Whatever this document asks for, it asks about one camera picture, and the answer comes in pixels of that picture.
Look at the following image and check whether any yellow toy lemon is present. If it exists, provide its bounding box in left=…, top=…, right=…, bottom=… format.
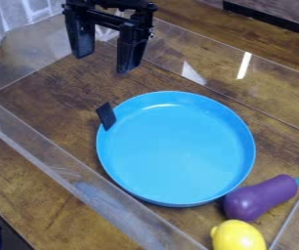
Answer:
left=210, top=220, right=269, bottom=250

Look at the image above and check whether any white patterned curtain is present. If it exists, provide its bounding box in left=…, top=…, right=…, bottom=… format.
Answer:
left=0, top=0, right=66, bottom=46

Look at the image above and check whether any purple toy eggplant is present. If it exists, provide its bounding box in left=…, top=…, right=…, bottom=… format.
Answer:
left=223, top=174, right=299, bottom=222

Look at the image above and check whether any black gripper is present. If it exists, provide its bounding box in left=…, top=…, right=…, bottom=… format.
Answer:
left=63, top=0, right=158, bottom=73

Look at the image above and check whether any small black tab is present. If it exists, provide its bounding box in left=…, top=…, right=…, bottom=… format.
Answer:
left=96, top=103, right=118, bottom=131

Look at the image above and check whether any blue round plate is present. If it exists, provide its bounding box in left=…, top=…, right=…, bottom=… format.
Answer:
left=96, top=91, right=257, bottom=207

